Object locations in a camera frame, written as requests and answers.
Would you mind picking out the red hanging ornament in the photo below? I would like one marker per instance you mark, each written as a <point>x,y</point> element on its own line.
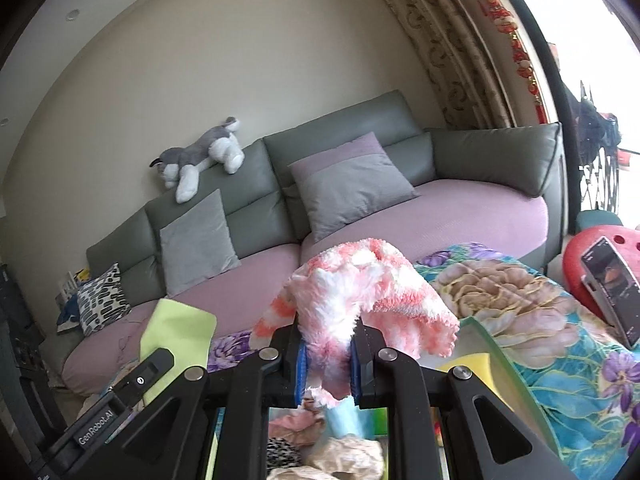
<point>520,55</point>

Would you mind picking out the pink lace garment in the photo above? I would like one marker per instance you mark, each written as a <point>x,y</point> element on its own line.
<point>292,425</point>

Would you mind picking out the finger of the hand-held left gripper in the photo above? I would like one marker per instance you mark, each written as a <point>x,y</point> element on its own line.
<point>145,377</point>

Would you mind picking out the dark cabinet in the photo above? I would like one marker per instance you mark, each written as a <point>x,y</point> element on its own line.
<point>20,360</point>

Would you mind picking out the teal cushion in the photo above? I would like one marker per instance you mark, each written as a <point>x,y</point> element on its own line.
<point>597,220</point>

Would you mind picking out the yellow sponge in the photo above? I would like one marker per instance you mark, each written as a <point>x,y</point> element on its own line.
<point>472,362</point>

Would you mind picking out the beige patterned curtain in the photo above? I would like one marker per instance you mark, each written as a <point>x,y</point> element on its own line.
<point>450,35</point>

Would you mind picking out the white yellow booklets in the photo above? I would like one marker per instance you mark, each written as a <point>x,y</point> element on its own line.
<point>75,280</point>

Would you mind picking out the leopard print scrunchie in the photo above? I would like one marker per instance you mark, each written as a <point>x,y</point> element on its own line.
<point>282,452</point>

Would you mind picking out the grey-green sofa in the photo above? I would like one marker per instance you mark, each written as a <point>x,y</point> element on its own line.
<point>350,125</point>

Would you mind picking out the grey purple cushion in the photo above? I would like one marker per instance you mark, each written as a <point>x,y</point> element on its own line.
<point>350,185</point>

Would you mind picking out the purple sofa cover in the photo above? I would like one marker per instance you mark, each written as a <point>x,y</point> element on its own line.
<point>450,210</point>

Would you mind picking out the grey white plush dog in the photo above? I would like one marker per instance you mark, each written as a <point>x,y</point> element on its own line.
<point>210,145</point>

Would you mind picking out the red plastic stool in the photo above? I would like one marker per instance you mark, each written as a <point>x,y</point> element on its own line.
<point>575,270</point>

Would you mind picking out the floral blanket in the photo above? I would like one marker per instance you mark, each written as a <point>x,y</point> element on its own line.
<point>500,285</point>

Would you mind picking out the blue white pillow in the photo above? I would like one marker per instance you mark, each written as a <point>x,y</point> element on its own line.
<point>67,312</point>

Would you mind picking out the blue face mask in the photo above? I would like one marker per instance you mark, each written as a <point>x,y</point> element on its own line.
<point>342,420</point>

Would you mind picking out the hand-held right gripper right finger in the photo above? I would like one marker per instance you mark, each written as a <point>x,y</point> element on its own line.
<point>356,370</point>

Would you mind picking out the black white patterned cushion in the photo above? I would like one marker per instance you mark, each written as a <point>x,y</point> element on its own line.
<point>100,300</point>

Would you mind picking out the pink white fuzzy towel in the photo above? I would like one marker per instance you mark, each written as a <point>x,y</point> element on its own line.
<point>380,290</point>

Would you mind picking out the black balcony railing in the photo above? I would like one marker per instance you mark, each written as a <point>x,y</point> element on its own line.
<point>600,160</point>

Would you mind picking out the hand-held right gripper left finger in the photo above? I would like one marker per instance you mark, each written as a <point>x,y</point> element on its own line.
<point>301,370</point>

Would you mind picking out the light green cloth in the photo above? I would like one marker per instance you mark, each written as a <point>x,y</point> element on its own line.
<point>175,330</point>

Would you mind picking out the smartphone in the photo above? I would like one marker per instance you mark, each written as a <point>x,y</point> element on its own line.
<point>615,290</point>

